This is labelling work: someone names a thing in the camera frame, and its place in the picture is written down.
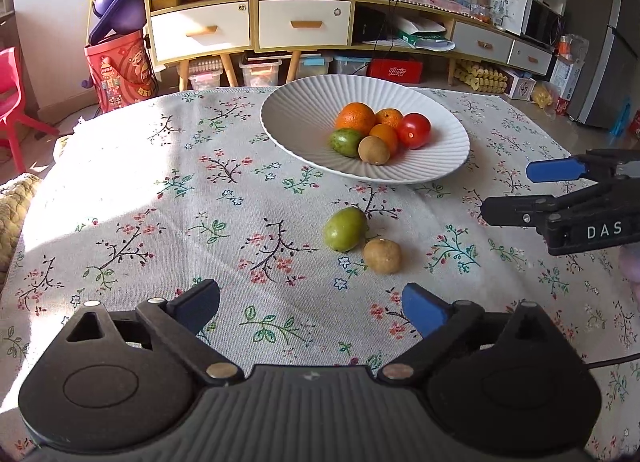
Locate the smooth orange tomato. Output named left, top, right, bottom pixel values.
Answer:
left=369, top=123, right=400, bottom=155

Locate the small dimpled mandarin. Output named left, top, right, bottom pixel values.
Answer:
left=375, top=108, right=404, bottom=129

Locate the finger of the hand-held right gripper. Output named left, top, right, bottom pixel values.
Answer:
left=481, top=179, right=621, bottom=230
left=526, top=149, right=640, bottom=183

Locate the red printed bucket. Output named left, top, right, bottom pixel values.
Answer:
left=84, top=29, right=158, bottom=115

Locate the red plastic chair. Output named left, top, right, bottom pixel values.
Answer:
left=0, top=46, right=61, bottom=175

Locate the stack of papers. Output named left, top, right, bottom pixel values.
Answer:
left=375, top=16, right=456, bottom=51

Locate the clear storage box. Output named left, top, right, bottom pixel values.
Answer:
left=239, top=56, right=283, bottom=88
left=187, top=59, right=223, bottom=91

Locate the woven checked blanket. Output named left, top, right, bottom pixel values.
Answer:
left=0, top=174, right=43, bottom=287

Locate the white cabinet drawer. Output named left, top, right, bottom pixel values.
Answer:
left=150, top=2, right=251, bottom=62
left=509, top=39, right=555, bottom=76
left=452, top=22, right=515, bottom=62
left=257, top=0, right=352, bottom=50

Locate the floral tablecloth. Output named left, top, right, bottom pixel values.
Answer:
left=0, top=86, right=640, bottom=462

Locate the green round fruit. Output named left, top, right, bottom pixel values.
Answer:
left=323, top=207, right=369, bottom=253
left=328, top=128, right=365, bottom=159

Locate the tan round longan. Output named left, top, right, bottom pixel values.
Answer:
left=362, top=238, right=403, bottom=275

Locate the grey refrigerator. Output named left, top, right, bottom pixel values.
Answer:
left=555, top=0, right=640, bottom=130

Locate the blue lid storage box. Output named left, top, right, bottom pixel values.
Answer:
left=332, top=54, right=373, bottom=76
left=295, top=54, right=333, bottom=80

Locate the large round orange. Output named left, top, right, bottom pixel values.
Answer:
left=335, top=102, right=377, bottom=137

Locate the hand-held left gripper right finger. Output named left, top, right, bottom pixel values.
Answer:
left=376, top=283, right=573, bottom=388

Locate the red flat box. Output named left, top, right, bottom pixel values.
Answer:
left=367, top=58, right=423, bottom=87

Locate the black device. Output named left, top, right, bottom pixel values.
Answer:
left=352, top=6, right=388, bottom=45

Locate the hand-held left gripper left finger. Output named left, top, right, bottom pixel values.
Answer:
left=47, top=278, right=246, bottom=388

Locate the purple toy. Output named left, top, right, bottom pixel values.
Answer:
left=87, top=0, right=151, bottom=42

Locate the white ribbed plate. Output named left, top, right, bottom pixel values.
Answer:
left=259, top=74, right=471, bottom=186

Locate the white patterned box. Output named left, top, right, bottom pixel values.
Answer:
left=505, top=74, right=537, bottom=101

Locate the black cable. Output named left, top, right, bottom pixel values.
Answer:
left=582, top=354, right=640, bottom=370

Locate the brown kiwi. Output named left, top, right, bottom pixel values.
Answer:
left=358, top=136, right=391, bottom=165

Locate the yellow block toy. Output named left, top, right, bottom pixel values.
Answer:
left=452, top=59, right=508, bottom=92

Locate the red tomato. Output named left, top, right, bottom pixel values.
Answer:
left=397, top=112, right=432, bottom=150

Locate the yellow packet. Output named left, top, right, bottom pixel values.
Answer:
left=531, top=82, right=558, bottom=110

